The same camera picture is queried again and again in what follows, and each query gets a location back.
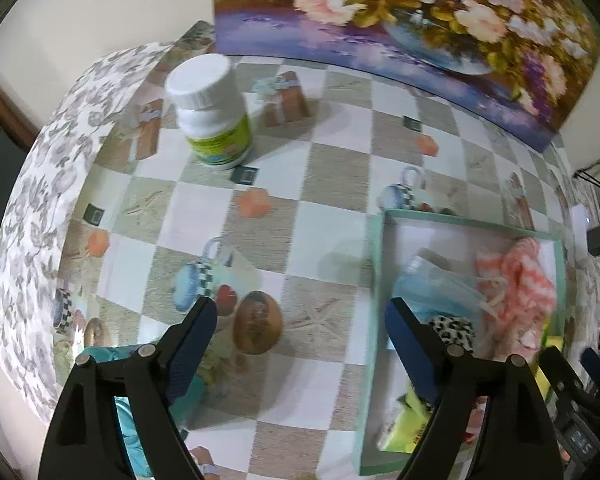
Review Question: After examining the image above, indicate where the green tissue pack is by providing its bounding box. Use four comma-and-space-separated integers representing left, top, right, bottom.
377, 389, 432, 454

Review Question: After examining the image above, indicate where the leopard print scrunchie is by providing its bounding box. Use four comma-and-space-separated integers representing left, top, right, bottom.
428, 314, 476, 353

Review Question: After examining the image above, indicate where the pink striped fluffy towel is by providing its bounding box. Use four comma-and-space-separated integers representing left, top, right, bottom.
475, 237, 557, 362

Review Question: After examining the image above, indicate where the blue face mask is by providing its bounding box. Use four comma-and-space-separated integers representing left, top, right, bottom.
392, 256, 506, 327

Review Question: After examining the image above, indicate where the green yellow sponge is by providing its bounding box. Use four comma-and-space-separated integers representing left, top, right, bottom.
535, 336, 567, 402

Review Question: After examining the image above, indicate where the teal plastic toy case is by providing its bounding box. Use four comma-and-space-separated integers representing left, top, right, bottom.
83, 346, 206, 478

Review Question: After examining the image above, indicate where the teal shallow box tray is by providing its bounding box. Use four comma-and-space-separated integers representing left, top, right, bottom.
356, 208, 567, 477

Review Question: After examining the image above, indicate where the floral white tablecloth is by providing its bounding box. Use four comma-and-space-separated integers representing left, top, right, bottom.
0, 42, 170, 422

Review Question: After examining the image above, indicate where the white pill bottle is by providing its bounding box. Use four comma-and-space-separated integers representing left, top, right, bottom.
164, 53, 253, 169

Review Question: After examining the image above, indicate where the floral painting canvas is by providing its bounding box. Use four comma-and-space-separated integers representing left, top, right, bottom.
214, 0, 600, 151

